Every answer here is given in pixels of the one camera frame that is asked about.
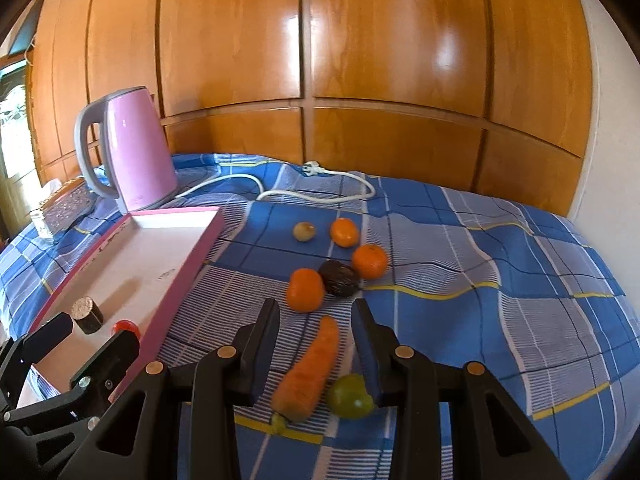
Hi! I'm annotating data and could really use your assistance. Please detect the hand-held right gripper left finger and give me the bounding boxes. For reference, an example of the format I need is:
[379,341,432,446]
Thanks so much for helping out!
[60,298,281,480]

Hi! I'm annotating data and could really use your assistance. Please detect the pink electric kettle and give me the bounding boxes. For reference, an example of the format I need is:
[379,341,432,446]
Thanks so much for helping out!
[74,86,179,213]

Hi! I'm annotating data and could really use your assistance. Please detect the wooden wardrobe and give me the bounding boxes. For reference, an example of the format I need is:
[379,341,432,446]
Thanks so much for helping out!
[27,0,593,203]

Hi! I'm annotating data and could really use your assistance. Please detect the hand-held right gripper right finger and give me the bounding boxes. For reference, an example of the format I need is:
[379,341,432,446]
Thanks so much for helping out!
[351,298,571,480]

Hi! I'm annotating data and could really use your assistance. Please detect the orange carrot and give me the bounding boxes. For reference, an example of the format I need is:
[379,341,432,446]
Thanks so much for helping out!
[270,315,340,433]

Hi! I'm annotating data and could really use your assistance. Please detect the blue plaid blanket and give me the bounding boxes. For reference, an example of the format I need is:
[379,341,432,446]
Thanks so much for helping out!
[0,152,626,480]

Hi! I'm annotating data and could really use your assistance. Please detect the green lime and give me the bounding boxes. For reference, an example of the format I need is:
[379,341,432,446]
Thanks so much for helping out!
[327,373,376,420]

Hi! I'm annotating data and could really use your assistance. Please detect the white power cord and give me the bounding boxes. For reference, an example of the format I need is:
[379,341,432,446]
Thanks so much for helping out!
[172,160,377,203]

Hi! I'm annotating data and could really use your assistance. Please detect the red tomato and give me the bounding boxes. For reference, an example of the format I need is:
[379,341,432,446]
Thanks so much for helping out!
[111,319,141,341]

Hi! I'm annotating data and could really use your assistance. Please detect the patterned tissue box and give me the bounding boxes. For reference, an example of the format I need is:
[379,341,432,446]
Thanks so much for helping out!
[37,175,98,233]

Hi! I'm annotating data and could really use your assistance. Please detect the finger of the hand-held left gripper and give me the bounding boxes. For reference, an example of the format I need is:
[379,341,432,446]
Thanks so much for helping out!
[2,330,141,426]
[0,312,74,411]

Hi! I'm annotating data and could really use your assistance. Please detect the wooden framed glass door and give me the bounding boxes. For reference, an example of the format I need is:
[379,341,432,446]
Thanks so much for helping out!
[0,55,43,241]

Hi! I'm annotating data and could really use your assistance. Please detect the dark sushi roll toy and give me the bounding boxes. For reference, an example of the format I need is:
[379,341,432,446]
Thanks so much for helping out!
[71,297,104,335]

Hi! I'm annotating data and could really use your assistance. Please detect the pink shallow tray box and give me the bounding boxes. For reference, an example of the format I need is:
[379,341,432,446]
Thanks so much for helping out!
[27,206,225,406]

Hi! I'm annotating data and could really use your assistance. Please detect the orange tangerine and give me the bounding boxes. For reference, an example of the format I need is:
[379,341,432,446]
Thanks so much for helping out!
[330,217,360,248]
[351,244,389,281]
[286,268,325,313]

